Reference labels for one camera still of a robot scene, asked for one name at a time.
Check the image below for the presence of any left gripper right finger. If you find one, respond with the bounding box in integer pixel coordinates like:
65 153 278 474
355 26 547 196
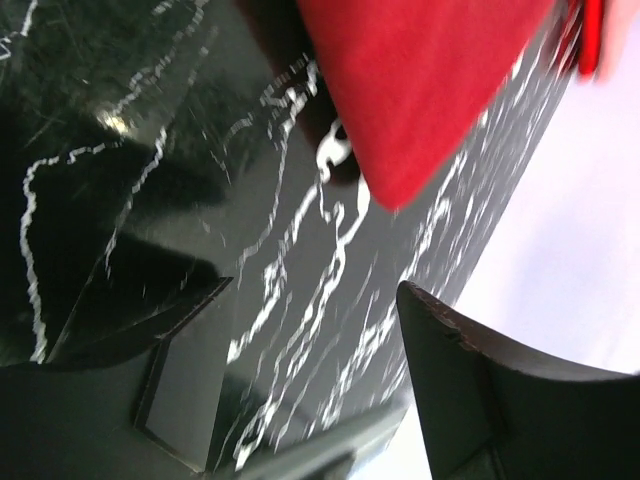
396 281 639 479

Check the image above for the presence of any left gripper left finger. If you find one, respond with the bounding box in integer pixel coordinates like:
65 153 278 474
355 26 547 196
1 278 231 479

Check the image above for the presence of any folded red t shirt underneath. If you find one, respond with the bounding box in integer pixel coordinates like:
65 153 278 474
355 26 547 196
554 0 605 78

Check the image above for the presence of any folded coral t shirt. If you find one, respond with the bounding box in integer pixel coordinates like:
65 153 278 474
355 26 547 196
596 0 640 83

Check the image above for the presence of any red t shirt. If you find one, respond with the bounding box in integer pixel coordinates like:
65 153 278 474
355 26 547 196
298 0 552 210

